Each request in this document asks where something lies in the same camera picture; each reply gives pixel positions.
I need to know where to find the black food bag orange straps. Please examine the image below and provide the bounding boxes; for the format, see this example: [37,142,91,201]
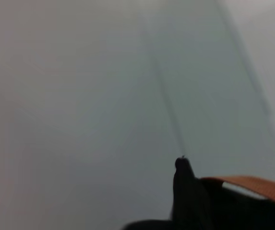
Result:
[122,155,275,230]

